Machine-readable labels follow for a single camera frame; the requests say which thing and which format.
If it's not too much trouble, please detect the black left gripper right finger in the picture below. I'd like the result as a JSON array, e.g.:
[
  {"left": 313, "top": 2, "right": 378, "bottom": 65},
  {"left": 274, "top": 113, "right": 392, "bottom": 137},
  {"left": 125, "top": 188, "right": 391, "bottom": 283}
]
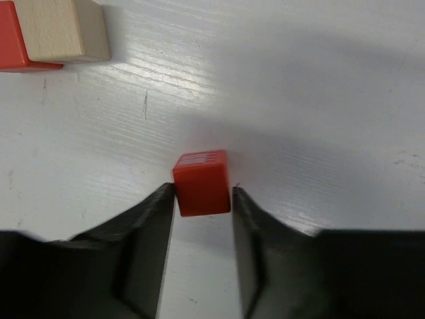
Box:
[{"left": 232, "top": 187, "right": 424, "bottom": 318}]

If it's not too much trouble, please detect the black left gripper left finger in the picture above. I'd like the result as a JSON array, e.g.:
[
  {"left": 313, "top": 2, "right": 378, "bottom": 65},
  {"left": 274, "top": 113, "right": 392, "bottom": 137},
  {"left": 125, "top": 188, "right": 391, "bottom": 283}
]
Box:
[{"left": 1, "top": 183, "right": 175, "bottom": 318}]

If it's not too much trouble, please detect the red cube block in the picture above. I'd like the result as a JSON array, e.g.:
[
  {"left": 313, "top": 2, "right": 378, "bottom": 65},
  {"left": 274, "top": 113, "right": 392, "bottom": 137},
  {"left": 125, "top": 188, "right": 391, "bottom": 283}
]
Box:
[
  {"left": 172, "top": 150, "right": 231, "bottom": 217},
  {"left": 0, "top": 1, "right": 63, "bottom": 73}
]

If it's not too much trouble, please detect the natural wood cube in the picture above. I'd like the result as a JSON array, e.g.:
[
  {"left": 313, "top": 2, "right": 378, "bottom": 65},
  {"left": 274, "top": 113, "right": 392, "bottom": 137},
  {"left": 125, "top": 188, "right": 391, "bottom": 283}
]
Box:
[{"left": 14, "top": 0, "right": 111, "bottom": 64}]

